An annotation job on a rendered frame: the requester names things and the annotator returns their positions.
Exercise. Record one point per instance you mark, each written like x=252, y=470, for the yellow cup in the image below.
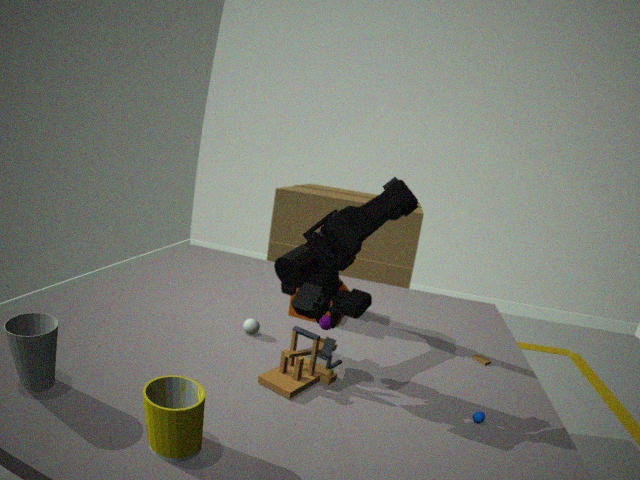
x=174, y=411

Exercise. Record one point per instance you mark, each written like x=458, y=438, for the white ball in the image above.
x=251, y=326

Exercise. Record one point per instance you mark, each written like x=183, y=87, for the purple ball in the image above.
x=325, y=322

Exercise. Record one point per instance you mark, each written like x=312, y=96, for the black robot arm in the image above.
x=338, y=241

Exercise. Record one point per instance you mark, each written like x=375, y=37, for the dark grey cup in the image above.
x=32, y=339

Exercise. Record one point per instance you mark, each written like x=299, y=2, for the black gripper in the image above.
x=352, y=304

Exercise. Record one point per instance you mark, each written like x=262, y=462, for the blue ball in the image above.
x=478, y=417

